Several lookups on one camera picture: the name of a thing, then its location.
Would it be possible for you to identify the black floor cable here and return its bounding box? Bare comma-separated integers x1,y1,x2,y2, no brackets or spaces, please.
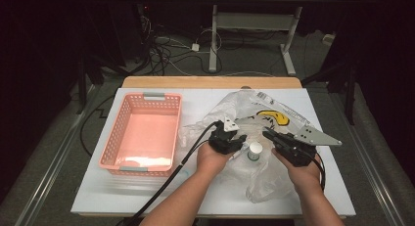
79,94,115,158

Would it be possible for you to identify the black stand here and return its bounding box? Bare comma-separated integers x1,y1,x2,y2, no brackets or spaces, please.
75,51,106,115
301,54,358,126

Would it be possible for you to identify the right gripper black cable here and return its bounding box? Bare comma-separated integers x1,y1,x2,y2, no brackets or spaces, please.
312,150,328,193

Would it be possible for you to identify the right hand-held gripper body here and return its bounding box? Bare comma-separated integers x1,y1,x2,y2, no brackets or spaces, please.
273,123,343,168

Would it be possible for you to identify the person's right hand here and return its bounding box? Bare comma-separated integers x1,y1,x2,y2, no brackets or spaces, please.
271,147,325,195

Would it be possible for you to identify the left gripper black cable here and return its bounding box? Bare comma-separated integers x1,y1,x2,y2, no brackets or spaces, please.
122,120,223,226

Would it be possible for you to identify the wooden table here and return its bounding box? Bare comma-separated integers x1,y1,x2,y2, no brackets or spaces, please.
77,75,347,220

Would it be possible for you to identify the small white box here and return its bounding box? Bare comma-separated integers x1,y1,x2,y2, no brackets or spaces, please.
322,32,337,47

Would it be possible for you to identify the tangle of floor cables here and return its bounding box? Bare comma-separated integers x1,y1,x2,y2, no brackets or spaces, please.
138,10,226,77

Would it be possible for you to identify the pink plastic basket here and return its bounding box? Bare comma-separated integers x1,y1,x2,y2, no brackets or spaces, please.
98,92,183,178

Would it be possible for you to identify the metal floor rail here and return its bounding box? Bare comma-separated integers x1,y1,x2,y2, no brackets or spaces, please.
327,88,406,226
18,84,101,226

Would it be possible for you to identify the person's left hand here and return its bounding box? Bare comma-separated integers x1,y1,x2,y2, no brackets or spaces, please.
195,142,235,179

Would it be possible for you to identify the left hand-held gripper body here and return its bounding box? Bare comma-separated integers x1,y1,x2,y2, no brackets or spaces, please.
207,116,244,156

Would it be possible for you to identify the white metal desk frame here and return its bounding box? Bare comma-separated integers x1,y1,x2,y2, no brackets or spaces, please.
195,0,347,77

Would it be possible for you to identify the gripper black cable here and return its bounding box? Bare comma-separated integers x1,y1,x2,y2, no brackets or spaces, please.
312,150,328,193
122,120,223,226

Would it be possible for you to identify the white-capped bottle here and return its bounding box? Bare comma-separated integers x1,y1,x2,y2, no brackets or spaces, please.
247,141,264,162

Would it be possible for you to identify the clear smiley plastic bag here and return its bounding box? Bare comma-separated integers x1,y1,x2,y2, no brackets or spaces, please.
177,90,320,204

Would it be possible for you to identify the white board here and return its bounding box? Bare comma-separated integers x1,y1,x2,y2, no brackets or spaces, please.
70,87,356,218

